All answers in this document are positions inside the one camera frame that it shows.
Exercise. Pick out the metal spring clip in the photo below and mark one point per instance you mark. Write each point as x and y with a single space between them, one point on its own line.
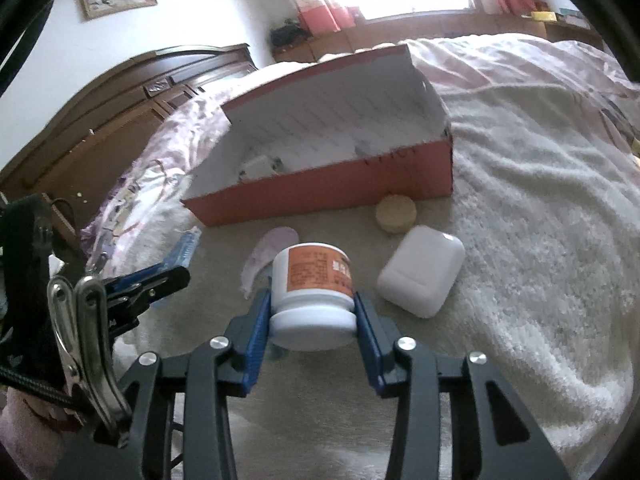
85 340

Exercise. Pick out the dark wooden headboard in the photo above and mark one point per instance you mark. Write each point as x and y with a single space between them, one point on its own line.
100 125

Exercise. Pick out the round tan lid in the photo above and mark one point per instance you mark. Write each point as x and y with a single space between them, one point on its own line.
397 214

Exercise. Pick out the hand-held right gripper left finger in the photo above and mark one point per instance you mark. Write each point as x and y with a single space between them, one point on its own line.
257 332

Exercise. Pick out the yellow box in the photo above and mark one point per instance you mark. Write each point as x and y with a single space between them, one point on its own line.
543 15

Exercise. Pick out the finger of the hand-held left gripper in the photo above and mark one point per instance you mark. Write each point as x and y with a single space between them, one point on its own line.
125 317
145 282

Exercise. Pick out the pink floral quilt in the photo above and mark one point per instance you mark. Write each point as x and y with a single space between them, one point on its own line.
500 60

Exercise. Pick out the red cardboard box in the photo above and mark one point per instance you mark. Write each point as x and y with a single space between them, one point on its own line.
325 195

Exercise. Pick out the white plastic soap case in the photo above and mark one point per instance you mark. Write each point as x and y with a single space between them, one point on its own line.
420 275

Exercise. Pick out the wooden window ledge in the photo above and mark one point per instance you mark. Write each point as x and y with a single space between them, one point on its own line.
425 27

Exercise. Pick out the white charger plug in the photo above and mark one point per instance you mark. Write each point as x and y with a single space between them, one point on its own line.
257 166

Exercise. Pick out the black bag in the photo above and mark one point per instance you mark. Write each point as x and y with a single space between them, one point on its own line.
289 35

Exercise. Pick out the stack of books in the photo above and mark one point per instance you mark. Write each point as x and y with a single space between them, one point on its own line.
575 17

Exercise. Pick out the white jar with orange label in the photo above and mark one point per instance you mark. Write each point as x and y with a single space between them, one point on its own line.
310 322

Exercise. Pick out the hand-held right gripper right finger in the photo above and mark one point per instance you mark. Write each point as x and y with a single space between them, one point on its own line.
367 342

